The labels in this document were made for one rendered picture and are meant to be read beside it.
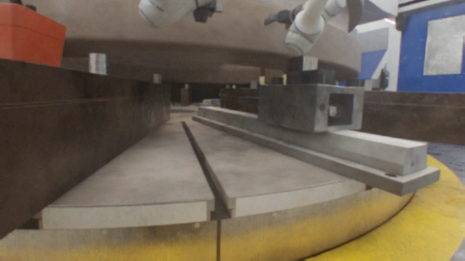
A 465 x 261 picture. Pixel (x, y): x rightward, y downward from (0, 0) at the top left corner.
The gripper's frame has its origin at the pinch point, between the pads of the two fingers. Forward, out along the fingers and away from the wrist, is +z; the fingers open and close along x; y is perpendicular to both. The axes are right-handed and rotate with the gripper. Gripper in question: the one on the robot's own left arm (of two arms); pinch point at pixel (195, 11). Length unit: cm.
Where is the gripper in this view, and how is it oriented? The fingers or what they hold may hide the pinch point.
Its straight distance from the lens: 112.7
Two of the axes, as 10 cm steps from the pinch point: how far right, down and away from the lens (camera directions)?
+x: -9.6, 0.0, -2.8
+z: -2.8, -1.0, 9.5
